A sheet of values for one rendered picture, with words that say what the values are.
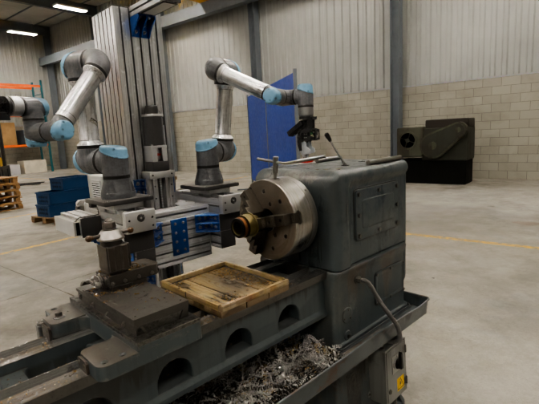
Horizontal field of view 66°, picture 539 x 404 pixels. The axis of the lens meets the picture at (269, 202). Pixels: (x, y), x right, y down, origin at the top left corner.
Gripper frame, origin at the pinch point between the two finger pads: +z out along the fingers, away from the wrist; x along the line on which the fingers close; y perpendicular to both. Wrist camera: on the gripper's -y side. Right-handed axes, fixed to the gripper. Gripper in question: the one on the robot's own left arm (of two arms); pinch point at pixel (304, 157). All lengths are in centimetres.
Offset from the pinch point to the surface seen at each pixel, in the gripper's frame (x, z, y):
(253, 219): -60, 17, 26
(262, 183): -50, 6, 22
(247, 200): -55, 12, 18
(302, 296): -48, 48, 37
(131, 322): -116, 32, 41
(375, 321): -6, 71, 43
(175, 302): -103, 31, 40
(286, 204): -50, 13, 34
